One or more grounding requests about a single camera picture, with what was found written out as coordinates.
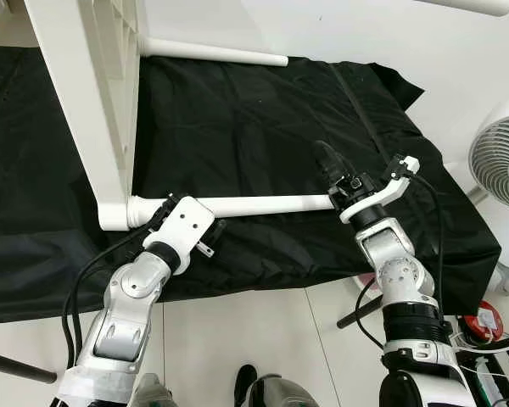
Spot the white plastic table top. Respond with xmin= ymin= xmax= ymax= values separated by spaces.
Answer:
xmin=23 ymin=0 xmax=154 ymax=231

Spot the black cloth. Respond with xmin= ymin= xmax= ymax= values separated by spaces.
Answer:
xmin=0 ymin=47 xmax=501 ymax=323

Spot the black metal stand leg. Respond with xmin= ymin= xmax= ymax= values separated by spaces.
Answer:
xmin=0 ymin=348 xmax=59 ymax=384
xmin=335 ymin=297 xmax=383 ymax=330

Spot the white standing fan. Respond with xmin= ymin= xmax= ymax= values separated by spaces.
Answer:
xmin=445 ymin=89 xmax=509 ymax=298

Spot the grey robot left foot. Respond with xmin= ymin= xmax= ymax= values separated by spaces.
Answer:
xmin=131 ymin=373 xmax=179 ymax=407

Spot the grey robot foot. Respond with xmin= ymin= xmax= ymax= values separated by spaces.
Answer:
xmin=131 ymin=373 xmax=179 ymax=407
xmin=233 ymin=365 xmax=319 ymax=407

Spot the grey robot right foot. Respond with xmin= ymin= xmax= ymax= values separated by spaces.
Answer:
xmin=233 ymin=365 xmax=319 ymax=407

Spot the red round object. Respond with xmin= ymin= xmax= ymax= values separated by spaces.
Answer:
xmin=462 ymin=301 xmax=506 ymax=342

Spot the white power strip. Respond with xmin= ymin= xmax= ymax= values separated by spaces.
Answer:
xmin=471 ymin=348 xmax=509 ymax=406

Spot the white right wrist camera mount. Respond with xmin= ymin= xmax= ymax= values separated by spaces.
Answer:
xmin=339 ymin=155 xmax=421 ymax=226

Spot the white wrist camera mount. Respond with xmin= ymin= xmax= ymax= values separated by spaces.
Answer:
xmin=144 ymin=195 xmax=217 ymax=276
xmin=339 ymin=155 xmax=421 ymax=226

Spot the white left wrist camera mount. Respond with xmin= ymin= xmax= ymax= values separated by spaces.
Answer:
xmin=144 ymin=195 xmax=217 ymax=276

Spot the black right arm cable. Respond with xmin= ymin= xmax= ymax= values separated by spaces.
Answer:
xmin=355 ymin=170 xmax=446 ymax=350

